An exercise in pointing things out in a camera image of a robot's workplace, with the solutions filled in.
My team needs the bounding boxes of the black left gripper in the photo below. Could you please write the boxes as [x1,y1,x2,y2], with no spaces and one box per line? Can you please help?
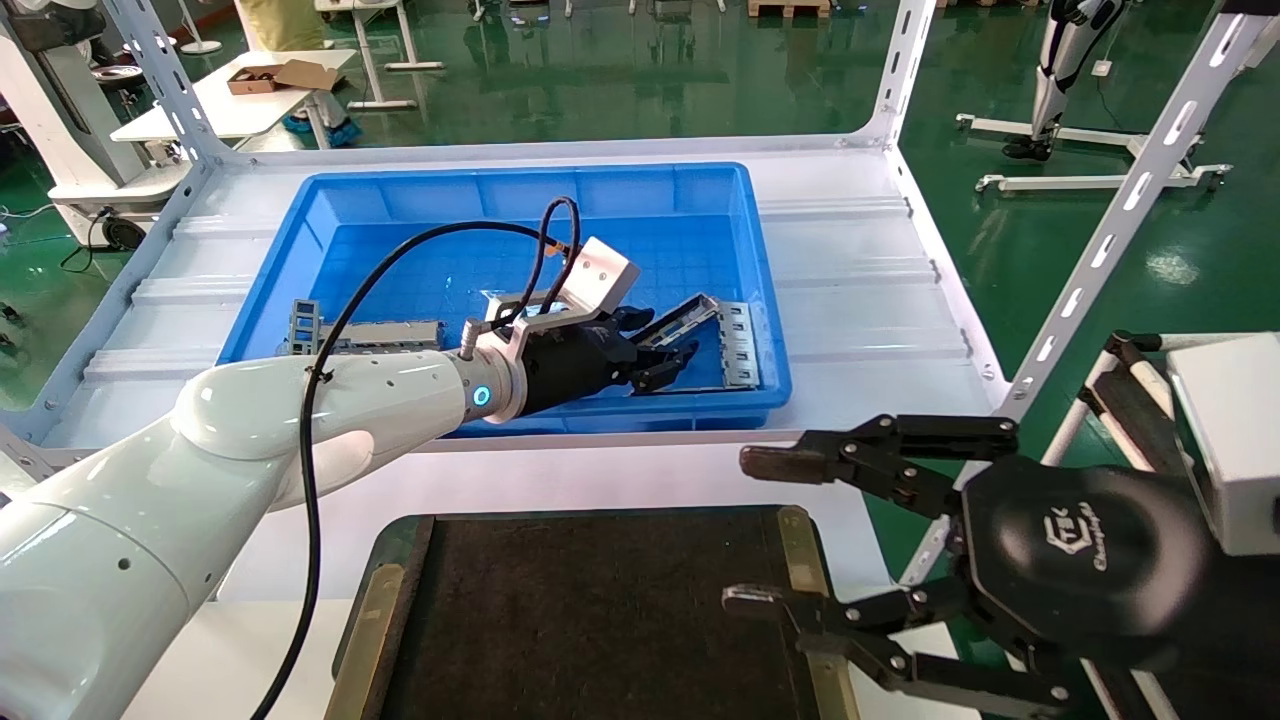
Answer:
[515,307,701,416]

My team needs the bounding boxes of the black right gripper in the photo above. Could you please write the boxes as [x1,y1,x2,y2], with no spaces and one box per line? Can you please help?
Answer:
[722,413,1216,719]

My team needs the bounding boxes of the long gray slotted metal part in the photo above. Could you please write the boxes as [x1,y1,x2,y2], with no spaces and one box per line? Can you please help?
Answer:
[635,293,723,353]

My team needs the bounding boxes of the silver flat metal part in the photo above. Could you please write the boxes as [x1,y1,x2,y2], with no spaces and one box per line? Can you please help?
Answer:
[320,320,443,353]

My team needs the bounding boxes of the black container with brass edges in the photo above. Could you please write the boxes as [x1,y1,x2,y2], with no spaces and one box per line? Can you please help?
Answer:
[325,505,861,720]

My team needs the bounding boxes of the white metal shelf rack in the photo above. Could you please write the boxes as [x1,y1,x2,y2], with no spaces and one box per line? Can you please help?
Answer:
[0,0,1280,591]

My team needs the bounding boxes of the blue plastic bin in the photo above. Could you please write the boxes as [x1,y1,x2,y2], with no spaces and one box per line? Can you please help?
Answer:
[215,163,793,438]

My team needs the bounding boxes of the black shelf cart white pipes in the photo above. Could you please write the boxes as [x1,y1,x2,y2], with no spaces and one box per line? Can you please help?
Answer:
[1078,330,1201,479]

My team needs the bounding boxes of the white metal leg table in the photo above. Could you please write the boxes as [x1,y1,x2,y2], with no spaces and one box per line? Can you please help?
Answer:
[305,0,446,111]

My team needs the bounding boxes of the open flat cardboard box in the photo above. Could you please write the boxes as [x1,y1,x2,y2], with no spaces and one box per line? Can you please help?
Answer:
[227,60,341,96]

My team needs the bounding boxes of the white black hanging robot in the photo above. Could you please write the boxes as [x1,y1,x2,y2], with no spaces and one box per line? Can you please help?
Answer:
[1003,0,1126,161]

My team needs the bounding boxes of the white table with box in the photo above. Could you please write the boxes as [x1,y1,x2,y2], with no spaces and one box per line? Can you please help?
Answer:
[110,48,358,146]

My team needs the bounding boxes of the person in yellow coat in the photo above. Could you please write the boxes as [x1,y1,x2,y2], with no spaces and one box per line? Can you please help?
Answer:
[235,0,363,148]

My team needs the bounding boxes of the white machine base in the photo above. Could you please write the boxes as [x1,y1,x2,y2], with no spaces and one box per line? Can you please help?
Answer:
[0,0,191,251]

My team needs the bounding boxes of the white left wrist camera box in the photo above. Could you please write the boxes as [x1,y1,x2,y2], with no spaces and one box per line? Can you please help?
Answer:
[460,237,641,366]

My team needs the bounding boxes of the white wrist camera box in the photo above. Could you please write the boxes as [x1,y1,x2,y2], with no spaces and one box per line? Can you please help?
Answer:
[1165,333,1280,556]
[460,237,641,366]

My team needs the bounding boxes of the silver perforated metal bracket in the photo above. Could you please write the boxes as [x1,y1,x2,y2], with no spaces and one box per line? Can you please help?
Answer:
[640,300,761,394]

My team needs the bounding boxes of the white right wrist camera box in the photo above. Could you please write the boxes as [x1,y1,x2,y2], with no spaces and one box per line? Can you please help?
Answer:
[1165,333,1280,556]

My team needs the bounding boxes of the white wheeled stand frame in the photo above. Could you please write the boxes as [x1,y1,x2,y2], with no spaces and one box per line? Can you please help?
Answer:
[955,112,1233,193]

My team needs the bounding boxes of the black floor cable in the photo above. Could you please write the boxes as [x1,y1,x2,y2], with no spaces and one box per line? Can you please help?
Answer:
[60,205,111,273]

